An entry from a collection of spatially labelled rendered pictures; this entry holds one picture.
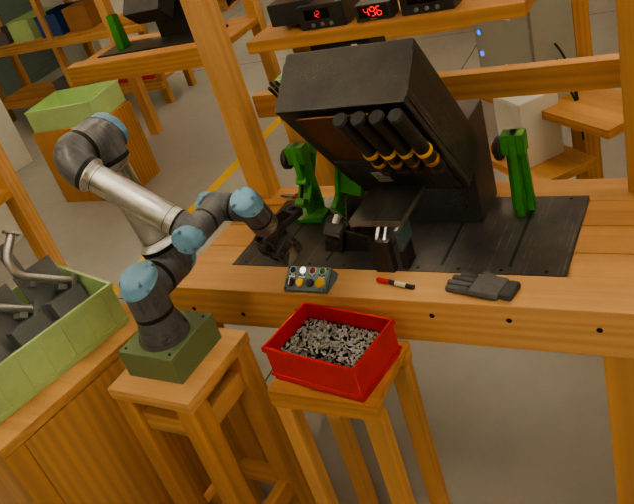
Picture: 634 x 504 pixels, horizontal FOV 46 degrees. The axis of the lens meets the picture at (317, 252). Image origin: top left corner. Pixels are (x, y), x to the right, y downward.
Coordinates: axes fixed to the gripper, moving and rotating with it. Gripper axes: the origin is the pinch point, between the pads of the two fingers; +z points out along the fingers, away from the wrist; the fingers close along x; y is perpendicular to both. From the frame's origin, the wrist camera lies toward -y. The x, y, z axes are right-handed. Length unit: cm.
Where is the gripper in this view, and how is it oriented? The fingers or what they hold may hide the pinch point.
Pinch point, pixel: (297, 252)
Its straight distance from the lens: 217.9
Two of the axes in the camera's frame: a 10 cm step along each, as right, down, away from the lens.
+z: 3.5, 4.5, 8.2
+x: 8.0, 3.1, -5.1
